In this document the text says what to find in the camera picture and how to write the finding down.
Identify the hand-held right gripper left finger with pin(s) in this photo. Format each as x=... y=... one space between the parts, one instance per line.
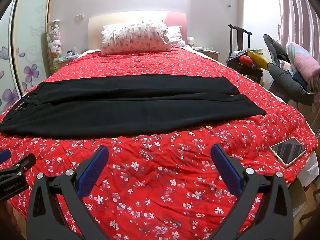
x=93 y=170

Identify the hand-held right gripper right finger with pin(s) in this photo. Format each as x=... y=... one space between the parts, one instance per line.
x=226 y=170

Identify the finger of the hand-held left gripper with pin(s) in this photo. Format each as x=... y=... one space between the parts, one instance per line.
x=5 y=156
x=23 y=163

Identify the black pants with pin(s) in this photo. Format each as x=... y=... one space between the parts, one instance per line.
x=125 y=110

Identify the smartphone in pink case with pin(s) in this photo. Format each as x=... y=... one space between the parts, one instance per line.
x=287 y=151

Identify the red floral blanket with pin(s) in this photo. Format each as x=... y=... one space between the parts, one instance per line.
x=160 y=180

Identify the cardboard box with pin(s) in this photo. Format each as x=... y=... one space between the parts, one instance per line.
x=300 y=197

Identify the grey padded jacket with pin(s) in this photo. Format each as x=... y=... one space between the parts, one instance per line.
x=282 y=80

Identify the cluttered nightstand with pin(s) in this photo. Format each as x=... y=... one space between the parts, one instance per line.
x=65 y=63

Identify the red cloth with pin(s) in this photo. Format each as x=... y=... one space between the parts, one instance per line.
x=245 y=60

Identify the yellow bundle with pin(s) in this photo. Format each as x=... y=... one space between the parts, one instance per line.
x=260 y=60

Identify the white nightstand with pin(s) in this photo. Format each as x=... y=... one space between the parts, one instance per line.
x=208 y=54

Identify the stack of stuffed toys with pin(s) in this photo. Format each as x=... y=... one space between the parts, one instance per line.
x=54 y=40

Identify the wooden headboard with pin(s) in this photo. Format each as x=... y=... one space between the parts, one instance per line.
x=32 y=30

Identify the black wooden chair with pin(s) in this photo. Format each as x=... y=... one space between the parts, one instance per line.
x=235 y=37

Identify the white round lamp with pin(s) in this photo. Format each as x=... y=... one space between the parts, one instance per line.
x=191 y=41

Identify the pink folded quilt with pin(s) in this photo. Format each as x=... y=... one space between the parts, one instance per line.
x=307 y=62

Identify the floral print pillow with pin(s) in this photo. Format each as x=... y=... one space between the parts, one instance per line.
x=135 y=37

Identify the cream and pink headboard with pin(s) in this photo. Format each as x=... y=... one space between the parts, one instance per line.
x=95 y=30

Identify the white pillow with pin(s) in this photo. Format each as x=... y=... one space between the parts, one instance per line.
x=175 y=36

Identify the pink striped curtain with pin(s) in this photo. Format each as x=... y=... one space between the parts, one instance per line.
x=300 y=17

